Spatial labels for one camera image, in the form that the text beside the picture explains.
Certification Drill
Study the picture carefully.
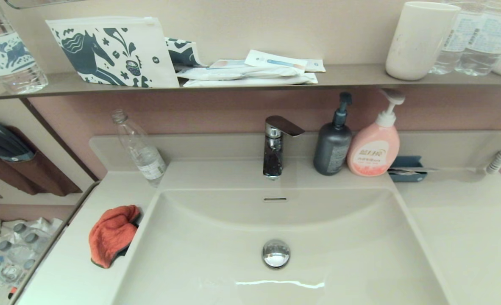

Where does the chrome faucet lever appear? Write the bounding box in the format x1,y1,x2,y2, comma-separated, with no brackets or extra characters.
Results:
265,115,306,138

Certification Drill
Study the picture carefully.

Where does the orange microfibre cloth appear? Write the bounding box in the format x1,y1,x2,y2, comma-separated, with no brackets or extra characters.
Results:
89,205,142,269

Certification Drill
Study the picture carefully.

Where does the chrome faucet body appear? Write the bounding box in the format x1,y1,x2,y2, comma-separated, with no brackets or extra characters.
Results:
262,126,284,181

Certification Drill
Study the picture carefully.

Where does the white sink basin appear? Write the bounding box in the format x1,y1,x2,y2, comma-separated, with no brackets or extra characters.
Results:
111,186,450,305

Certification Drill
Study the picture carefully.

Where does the flat white plastic packet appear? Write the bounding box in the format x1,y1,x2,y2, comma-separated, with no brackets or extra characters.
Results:
183,73,319,88

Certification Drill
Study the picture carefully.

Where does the white crinkled plastic packet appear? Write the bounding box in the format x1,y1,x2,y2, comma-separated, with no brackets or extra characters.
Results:
176,66,306,81

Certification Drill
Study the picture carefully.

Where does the dark grey pump bottle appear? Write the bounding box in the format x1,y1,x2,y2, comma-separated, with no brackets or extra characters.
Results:
313,92,354,176

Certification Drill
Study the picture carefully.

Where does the white packet orange stripe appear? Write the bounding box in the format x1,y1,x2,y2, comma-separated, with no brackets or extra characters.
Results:
210,59,251,69

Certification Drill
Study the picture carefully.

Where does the white packet blue toothbrush print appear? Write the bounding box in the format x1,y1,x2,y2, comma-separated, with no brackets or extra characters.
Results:
245,50,309,71

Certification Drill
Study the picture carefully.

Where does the chrome drain stopper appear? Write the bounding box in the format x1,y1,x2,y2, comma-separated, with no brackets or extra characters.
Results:
262,239,291,269

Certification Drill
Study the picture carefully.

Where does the empty clear plastic bottle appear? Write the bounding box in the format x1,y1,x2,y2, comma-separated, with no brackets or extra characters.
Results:
111,109,168,188

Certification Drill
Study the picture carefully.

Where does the folded white blue print pouch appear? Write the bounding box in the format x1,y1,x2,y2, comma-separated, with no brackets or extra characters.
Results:
165,37,207,71

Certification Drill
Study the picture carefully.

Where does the pink pump soap bottle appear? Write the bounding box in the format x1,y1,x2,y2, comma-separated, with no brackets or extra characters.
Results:
346,88,406,177

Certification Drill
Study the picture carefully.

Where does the blue soap tray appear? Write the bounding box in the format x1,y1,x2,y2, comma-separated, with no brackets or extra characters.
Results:
388,156,428,183

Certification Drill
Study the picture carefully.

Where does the thin silver packet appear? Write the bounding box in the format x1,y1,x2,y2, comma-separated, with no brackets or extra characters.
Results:
388,166,440,175

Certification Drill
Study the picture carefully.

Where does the white pouch blue horse print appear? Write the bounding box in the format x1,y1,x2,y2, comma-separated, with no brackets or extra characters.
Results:
46,17,180,89

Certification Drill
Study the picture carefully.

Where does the white plastic cup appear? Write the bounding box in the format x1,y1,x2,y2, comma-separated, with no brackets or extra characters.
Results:
385,1,462,81

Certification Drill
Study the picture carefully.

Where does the clear water bottle white label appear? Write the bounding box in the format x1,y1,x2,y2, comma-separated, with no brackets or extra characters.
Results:
429,0,473,75
455,0,501,77

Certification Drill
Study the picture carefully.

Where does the dark grey slipper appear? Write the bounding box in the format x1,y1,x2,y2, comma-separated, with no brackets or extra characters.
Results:
0,120,35,163

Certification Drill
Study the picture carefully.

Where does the blue deer label water bottle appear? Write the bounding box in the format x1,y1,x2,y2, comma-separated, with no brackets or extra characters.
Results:
0,0,49,95

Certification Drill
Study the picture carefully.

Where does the taupe wall shelf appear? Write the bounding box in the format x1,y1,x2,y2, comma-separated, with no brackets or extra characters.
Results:
0,64,501,100

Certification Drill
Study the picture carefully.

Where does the dark brown wall trim strip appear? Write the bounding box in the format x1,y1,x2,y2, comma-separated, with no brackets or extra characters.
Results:
19,98,101,182

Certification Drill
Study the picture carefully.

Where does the brown leather wall pocket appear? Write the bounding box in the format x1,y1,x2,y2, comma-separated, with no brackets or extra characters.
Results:
0,159,39,196
0,126,83,197

